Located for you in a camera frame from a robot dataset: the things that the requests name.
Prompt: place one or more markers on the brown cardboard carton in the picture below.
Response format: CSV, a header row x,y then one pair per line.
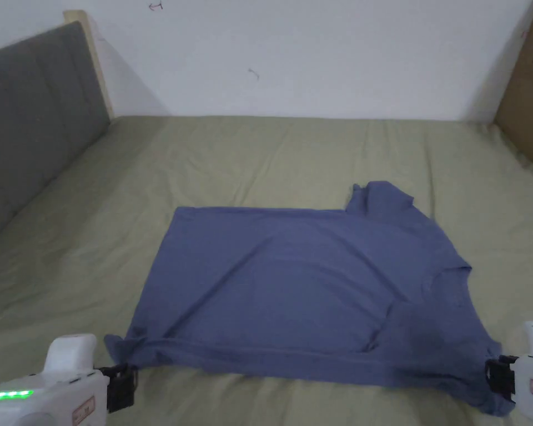
x,y
531,88

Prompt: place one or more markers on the grey padded headboard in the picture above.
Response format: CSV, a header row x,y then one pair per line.
x,y
35,115

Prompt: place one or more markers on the bed with pale green sheet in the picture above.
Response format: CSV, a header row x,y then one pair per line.
x,y
257,155

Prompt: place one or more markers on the light wooden board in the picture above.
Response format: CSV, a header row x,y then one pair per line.
x,y
97,66

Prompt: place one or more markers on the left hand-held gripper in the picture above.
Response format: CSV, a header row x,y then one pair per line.
x,y
49,395

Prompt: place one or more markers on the blue shirt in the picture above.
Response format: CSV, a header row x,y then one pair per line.
x,y
293,275

